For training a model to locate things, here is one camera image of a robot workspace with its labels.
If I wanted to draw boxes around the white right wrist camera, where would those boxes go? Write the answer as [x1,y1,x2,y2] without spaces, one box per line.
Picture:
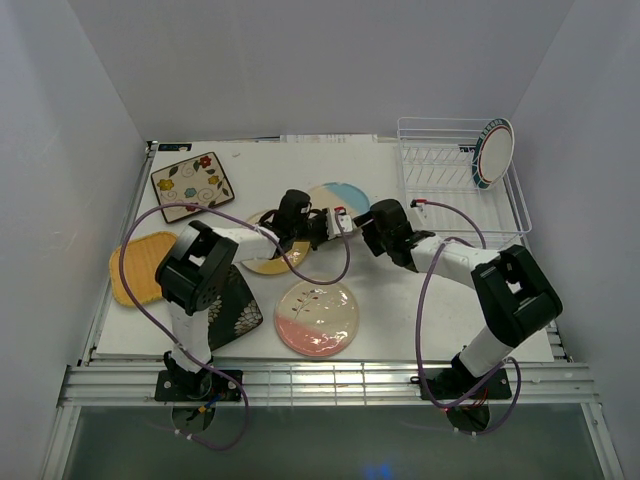
[410,198,429,219]

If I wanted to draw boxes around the green red rimmed white plate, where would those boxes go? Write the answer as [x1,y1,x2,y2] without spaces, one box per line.
[471,118,515,190]

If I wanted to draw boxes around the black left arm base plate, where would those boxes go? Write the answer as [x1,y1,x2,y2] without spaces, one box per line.
[153,370,243,403]

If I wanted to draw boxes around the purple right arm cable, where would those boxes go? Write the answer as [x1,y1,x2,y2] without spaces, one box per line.
[409,198,524,437]

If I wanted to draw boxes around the yellow woven square mat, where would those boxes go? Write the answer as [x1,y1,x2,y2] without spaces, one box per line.
[109,231,177,308]

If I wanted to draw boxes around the white wire dish rack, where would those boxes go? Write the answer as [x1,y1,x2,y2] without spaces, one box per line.
[396,117,532,249]

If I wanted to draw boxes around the papers at table back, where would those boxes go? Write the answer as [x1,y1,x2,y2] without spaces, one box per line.
[279,134,378,144]

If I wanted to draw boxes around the square floral cream plate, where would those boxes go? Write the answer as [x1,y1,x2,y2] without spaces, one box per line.
[150,152,235,224]

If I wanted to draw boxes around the cream and pink round plate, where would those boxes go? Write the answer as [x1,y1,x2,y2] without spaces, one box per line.
[274,281,360,358]

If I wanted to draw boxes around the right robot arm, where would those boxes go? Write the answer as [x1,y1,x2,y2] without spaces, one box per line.
[354,199,563,406]

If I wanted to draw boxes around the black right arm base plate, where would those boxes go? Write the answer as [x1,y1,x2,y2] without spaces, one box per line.
[409,362,522,436]

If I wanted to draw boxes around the cream and yellow round plate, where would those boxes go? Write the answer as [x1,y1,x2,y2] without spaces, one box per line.
[242,241,310,276]

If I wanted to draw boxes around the black floral square plate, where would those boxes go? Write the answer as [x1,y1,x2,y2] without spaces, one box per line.
[208,265,263,351]

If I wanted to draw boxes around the aluminium table frame rail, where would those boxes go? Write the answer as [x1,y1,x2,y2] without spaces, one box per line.
[58,362,600,407]

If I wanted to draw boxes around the cream and blue round plate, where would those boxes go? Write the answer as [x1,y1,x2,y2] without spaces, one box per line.
[308,182,370,217]

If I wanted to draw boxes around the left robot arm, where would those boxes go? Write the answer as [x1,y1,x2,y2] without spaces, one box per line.
[155,189,351,400]

